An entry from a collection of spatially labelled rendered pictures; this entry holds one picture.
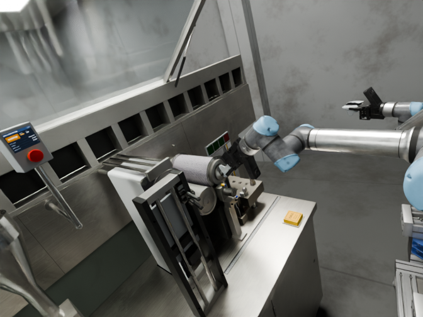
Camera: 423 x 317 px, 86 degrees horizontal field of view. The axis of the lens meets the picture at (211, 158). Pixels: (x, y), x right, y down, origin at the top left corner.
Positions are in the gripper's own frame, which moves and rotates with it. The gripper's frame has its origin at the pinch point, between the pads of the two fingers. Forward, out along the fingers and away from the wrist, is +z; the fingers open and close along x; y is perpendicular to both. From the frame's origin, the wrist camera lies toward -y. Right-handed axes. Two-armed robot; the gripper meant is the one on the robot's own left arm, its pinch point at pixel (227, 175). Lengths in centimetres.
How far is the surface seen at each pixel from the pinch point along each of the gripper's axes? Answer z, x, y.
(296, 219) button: 3.0, -13.7, -37.5
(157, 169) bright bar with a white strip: -13.2, 29.8, 17.0
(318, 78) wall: 38, -240, 9
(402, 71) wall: -18, -250, -48
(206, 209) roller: 8.7, 14.5, -4.1
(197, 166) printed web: 4.6, 5.5, 12.3
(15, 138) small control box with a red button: -26, 56, 38
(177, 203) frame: -14.7, 33.4, 4.1
